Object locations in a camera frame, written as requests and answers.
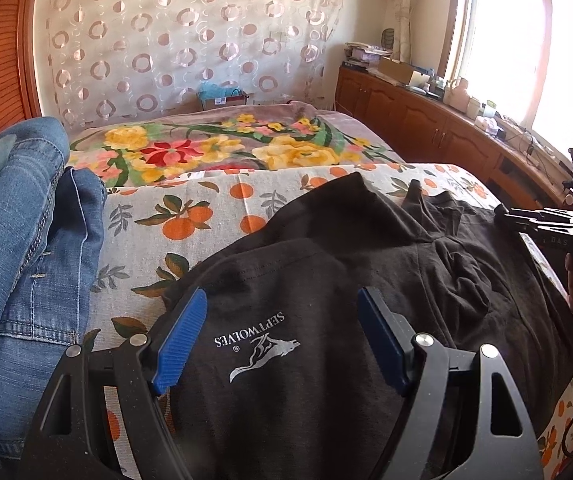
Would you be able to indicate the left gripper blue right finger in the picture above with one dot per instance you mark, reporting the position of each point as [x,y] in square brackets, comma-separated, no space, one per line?
[390,338]

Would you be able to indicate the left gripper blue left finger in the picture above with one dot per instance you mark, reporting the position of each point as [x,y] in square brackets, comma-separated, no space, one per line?
[173,343]

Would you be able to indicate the black pants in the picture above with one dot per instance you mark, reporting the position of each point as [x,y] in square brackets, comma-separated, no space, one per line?
[282,383]

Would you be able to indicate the orange fruit print bedsheet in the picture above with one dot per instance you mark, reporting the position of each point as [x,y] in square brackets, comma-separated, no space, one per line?
[154,234]

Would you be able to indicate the white plastic jug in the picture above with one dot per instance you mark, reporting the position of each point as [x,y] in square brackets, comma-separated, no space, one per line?
[457,94]

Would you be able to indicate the blue folded jeans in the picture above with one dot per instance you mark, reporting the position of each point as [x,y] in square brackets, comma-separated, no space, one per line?
[51,234]

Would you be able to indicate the wooden side cabinet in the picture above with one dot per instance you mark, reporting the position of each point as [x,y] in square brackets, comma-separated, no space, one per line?
[423,130]

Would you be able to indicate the floral pink blanket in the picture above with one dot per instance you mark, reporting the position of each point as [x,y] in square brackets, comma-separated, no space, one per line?
[255,137]

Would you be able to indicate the cardboard box on cabinet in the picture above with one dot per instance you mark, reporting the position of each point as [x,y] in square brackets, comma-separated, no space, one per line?
[402,72]

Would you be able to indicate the box with blue cloth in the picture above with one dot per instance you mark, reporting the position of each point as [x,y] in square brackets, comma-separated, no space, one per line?
[212,96]

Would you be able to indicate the stack of books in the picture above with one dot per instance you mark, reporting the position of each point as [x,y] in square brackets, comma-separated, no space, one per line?
[364,55]

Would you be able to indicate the circle pattern sheer curtain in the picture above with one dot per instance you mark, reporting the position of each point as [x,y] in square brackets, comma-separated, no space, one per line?
[100,62]

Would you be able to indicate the window with wooden frame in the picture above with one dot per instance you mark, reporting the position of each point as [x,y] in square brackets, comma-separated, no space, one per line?
[518,54]

